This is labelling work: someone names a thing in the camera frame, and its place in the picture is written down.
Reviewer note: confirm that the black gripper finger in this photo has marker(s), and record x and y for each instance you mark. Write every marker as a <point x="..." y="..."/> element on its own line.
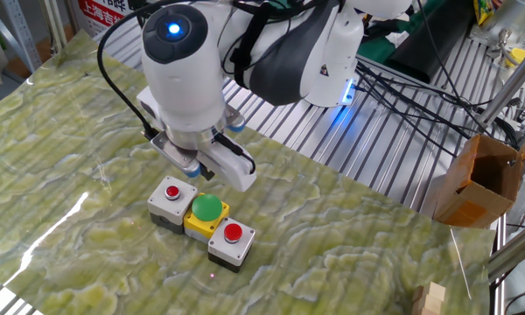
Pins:
<point x="202" y="170"/>
<point x="210" y="175"/>

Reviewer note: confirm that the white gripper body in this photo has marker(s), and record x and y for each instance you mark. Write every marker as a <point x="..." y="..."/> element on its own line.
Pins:
<point x="236" y="172"/>

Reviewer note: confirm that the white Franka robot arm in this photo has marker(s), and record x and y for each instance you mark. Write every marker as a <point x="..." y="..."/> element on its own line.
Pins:
<point x="184" y="87"/>

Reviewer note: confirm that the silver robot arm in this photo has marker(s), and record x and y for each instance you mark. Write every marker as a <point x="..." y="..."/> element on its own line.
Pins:
<point x="512" y="22"/>

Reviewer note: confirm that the yellow box green mushroom button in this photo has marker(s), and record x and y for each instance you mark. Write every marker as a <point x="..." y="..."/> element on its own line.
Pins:
<point x="206" y="214"/>

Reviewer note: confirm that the green marble pattern mat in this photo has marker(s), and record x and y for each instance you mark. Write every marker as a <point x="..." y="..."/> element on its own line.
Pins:
<point x="289" y="219"/>

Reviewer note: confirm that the white box raised red button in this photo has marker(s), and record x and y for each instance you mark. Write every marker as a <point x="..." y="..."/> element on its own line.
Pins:
<point x="232" y="245"/>

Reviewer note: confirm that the red white sign board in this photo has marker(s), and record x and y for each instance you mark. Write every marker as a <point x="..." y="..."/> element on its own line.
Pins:
<point x="100" y="13"/>

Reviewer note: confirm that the green cloth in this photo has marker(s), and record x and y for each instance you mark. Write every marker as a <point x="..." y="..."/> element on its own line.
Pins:
<point x="376" y="48"/>

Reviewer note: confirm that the white crumpled paper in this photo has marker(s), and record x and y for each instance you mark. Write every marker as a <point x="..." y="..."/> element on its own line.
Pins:
<point x="397" y="38"/>

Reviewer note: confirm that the grey metal shelf rack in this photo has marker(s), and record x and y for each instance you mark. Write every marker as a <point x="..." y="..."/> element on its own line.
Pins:
<point x="21" y="37"/>

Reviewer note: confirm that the small wooden block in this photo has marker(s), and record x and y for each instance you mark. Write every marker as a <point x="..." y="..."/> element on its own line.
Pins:
<point x="436" y="291"/>
<point x="424" y="304"/>

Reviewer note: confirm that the black roll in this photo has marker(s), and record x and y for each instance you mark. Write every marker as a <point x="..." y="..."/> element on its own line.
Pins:
<point x="429" y="44"/>

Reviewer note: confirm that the open cardboard box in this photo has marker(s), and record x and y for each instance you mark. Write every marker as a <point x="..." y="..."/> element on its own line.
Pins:
<point x="477" y="188"/>

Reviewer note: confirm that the colourful snack packet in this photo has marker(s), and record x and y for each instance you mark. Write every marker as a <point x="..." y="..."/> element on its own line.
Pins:
<point x="483" y="11"/>

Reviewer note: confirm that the small yellow object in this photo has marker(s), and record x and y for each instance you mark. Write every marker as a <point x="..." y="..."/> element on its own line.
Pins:
<point x="517" y="57"/>

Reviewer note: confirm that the blue capped metal bracket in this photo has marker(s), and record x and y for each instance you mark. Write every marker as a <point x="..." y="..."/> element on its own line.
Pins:
<point x="235" y="122"/>

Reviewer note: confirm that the aluminium frame post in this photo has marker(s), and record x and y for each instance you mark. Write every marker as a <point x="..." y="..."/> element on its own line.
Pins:
<point x="516" y="254"/>
<point x="507" y="87"/>
<point x="58" y="26"/>

